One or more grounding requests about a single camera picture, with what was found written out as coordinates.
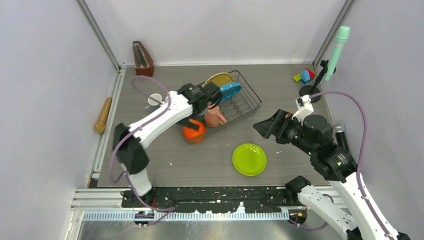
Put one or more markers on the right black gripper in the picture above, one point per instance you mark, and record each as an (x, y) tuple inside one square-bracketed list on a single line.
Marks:
[(266, 127)]

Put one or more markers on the pink ceramic mug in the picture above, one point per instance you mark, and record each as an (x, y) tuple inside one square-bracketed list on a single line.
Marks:
[(214, 117)]

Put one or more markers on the yellow woven bamboo plate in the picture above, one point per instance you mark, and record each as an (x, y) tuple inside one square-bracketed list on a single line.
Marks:
[(219, 79)]

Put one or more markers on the blue polka dot plate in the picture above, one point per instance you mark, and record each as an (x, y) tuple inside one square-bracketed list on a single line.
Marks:
[(229, 90)]

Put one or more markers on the green plate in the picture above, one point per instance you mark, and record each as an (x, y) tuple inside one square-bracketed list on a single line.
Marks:
[(249, 159)]

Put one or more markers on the orange bowl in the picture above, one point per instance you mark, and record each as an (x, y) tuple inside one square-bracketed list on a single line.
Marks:
[(194, 136)]

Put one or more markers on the grey ceramic mug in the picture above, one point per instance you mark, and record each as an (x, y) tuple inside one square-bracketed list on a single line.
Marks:
[(155, 101)]

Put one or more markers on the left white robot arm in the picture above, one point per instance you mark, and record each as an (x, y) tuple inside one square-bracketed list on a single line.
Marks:
[(130, 142)]

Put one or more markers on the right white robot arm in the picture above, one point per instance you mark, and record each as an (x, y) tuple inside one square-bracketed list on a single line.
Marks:
[(314, 136)]

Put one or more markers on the brown wooden metronome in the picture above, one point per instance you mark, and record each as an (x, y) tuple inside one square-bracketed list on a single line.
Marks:
[(143, 62)]

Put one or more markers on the colourful toy blocks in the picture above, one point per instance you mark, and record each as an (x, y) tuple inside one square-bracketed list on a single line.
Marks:
[(305, 76)]

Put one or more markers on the black handheld microphone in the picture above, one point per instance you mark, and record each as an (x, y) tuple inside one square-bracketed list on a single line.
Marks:
[(339, 130)]

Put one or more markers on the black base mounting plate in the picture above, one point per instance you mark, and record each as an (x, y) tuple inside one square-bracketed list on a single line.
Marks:
[(218, 199)]

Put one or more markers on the wooden rolling pin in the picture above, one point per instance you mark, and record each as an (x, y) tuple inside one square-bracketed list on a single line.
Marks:
[(100, 124)]

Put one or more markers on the mint green microphone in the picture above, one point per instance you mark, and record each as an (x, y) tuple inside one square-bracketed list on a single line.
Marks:
[(341, 38)]

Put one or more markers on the black wire dish rack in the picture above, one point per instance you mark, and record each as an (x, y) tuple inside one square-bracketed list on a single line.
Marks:
[(242, 105)]

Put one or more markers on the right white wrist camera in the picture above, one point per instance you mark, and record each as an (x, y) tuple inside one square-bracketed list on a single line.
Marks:
[(304, 108)]

